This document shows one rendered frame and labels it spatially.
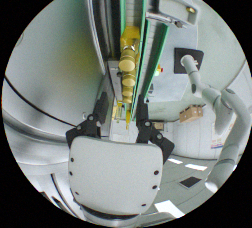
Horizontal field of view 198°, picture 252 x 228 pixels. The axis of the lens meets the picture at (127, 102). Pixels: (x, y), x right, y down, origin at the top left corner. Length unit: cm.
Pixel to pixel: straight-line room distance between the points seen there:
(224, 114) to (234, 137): 10
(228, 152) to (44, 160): 35
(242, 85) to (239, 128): 348
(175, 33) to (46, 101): 65
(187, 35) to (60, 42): 64
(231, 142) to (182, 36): 60
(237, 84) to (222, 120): 347
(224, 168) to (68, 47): 39
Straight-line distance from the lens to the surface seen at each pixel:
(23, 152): 16
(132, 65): 17
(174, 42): 63
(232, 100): 26
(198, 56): 74
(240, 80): 375
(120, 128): 604
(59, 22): 20
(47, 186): 28
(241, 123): 23
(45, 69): 16
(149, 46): 47
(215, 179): 19
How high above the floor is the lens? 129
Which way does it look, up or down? 24 degrees down
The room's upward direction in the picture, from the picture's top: 175 degrees counter-clockwise
